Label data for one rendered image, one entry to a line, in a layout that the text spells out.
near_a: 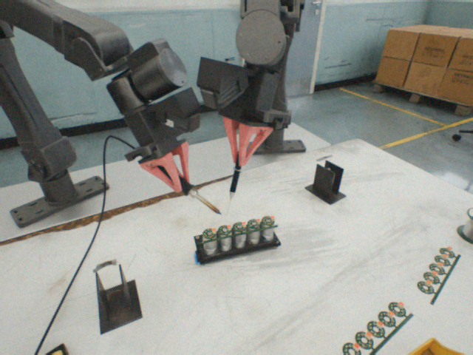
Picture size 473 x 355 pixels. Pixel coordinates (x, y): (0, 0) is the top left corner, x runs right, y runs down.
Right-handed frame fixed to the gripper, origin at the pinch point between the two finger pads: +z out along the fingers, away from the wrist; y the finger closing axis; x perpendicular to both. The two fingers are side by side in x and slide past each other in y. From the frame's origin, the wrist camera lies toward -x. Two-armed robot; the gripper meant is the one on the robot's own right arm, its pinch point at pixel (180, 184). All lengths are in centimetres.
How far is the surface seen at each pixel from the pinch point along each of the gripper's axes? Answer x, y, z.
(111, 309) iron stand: 6.4, -19.0, 10.7
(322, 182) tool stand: -14.1, 26.4, 17.5
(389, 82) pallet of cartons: 11, 384, 75
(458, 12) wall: -71, 490, 37
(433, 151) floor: -25, 238, 112
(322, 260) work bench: -17.3, 6.4, 23.5
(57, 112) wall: 231, 110, -50
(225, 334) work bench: -9.1, -13.9, 19.2
